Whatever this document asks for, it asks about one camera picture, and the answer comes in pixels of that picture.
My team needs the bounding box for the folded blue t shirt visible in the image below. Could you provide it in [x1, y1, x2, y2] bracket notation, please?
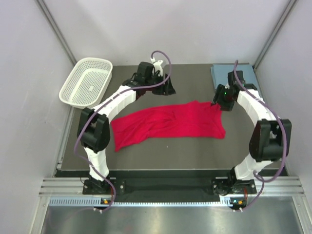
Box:
[211, 64, 259, 90]

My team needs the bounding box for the left aluminium corner post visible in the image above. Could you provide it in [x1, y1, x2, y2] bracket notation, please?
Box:
[34, 0, 77, 66]

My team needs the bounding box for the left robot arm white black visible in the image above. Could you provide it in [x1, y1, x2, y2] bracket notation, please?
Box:
[77, 58, 176, 194]

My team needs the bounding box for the white perforated plastic basket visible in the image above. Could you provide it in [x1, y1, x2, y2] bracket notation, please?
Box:
[59, 57, 113, 109]

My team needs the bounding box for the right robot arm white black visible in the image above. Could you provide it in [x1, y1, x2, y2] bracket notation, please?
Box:
[212, 70, 292, 193]

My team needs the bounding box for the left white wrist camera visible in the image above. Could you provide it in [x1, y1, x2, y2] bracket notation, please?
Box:
[150, 57, 166, 76]

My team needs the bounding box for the right aluminium corner post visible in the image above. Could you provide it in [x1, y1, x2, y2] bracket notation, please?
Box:
[253, 0, 298, 71]

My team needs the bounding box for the red t shirt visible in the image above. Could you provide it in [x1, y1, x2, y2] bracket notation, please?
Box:
[112, 100, 226, 152]

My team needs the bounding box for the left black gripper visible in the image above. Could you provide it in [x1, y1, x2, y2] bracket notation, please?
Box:
[144, 72, 175, 96]

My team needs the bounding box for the aluminium corner post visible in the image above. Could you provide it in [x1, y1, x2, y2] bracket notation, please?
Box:
[34, 0, 77, 66]
[253, 0, 298, 71]

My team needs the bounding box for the grey slotted cable duct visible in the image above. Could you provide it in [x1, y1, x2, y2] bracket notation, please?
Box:
[48, 196, 247, 207]

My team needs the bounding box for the aluminium frame rail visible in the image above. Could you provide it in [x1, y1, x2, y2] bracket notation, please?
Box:
[39, 176, 305, 197]

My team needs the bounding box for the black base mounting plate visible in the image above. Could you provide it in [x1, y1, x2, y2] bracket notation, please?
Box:
[83, 170, 256, 195]

